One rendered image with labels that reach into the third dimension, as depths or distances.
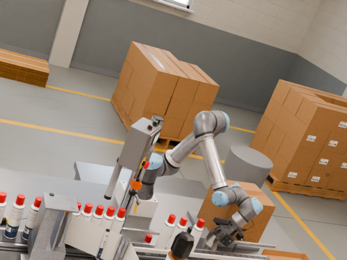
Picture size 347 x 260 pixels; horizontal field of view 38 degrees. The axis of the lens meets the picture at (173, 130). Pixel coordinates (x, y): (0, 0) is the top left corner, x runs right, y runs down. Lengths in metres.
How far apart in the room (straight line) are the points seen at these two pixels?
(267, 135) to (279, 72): 2.81
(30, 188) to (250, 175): 2.60
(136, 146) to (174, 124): 3.78
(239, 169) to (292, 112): 1.52
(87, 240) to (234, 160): 2.83
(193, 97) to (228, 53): 2.68
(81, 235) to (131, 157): 0.40
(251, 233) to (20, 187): 1.29
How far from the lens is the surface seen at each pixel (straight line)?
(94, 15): 7.60
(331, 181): 6.58
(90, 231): 2.22
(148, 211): 2.82
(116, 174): 2.31
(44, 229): 2.11
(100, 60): 7.82
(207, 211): 2.91
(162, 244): 2.47
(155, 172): 2.72
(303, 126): 5.94
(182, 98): 5.83
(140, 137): 2.15
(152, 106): 5.74
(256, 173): 4.86
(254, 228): 2.92
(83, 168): 3.10
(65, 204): 2.11
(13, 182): 2.78
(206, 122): 2.49
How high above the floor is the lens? 2.24
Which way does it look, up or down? 20 degrees down
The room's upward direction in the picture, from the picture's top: 21 degrees clockwise
